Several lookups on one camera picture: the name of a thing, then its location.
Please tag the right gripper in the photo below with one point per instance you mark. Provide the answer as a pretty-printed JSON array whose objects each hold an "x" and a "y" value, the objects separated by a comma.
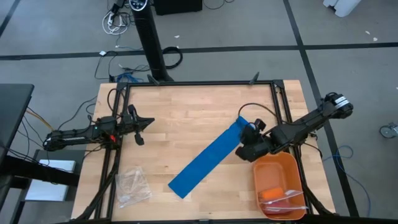
[{"x": 255, "y": 146}]

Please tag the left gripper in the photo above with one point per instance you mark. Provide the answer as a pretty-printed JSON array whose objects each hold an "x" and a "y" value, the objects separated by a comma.
[{"x": 130, "y": 124}]

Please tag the blue elastic bandage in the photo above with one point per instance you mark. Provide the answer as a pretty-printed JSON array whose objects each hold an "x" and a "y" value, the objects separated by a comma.
[{"x": 205, "y": 158}]

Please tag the clear plastic zip bag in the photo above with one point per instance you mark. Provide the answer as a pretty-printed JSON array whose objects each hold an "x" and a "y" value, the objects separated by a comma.
[{"x": 132, "y": 186}]

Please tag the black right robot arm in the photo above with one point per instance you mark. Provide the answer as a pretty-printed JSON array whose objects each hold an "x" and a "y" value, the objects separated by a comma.
[{"x": 311, "y": 121}]

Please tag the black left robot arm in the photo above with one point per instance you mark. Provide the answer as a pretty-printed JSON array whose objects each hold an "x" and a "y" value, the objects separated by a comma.
[{"x": 71, "y": 137}]

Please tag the bagged orange bandage roll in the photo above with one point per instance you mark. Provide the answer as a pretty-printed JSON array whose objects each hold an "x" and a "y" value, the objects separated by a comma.
[{"x": 272, "y": 193}]

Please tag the orange plastic bin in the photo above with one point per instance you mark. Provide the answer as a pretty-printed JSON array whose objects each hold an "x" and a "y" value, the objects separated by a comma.
[{"x": 273, "y": 174}]

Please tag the red tape tag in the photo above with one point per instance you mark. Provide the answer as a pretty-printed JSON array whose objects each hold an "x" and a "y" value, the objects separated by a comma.
[{"x": 112, "y": 138}]

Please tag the white plug adapter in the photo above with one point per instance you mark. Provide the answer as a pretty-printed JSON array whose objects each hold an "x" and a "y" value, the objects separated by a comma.
[{"x": 103, "y": 53}]

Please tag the black tower fan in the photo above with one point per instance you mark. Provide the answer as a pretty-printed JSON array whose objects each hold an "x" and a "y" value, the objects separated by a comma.
[{"x": 149, "y": 37}]

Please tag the white flat box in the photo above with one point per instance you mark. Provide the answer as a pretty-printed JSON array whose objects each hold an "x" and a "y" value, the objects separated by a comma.
[{"x": 46, "y": 191}]

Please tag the black cabinet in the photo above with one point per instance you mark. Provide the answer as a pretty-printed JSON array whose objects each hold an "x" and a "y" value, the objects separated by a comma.
[{"x": 177, "y": 6}]

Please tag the black desk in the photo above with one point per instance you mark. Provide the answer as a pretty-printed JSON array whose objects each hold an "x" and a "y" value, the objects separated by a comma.
[{"x": 14, "y": 105}]

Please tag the grey caster wheel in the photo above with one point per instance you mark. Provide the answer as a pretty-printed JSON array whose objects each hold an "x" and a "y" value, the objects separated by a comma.
[{"x": 388, "y": 131}]

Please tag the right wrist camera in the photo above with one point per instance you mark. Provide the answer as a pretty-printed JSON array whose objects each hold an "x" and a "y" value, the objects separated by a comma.
[{"x": 260, "y": 125}]

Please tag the black frame clamp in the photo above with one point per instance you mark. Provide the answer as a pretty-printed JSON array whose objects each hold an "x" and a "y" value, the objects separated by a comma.
[
  {"x": 255, "y": 78},
  {"x": 153, "y": 80}
]

